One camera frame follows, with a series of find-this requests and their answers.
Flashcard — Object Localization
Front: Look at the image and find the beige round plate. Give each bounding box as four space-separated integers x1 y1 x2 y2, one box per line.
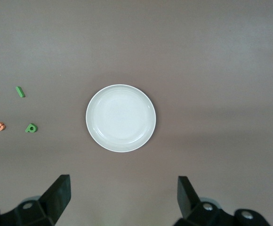
86 84 157 153

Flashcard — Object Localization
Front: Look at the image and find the green letter l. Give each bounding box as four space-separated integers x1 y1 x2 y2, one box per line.
15 86 26 98

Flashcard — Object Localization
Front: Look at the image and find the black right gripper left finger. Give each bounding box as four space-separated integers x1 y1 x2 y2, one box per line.
0 174 71 226

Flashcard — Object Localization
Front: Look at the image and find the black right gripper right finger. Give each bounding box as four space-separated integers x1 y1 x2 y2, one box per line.
175 176 236 226

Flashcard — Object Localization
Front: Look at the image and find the green letter p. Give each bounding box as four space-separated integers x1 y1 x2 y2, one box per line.
24 123 38 133

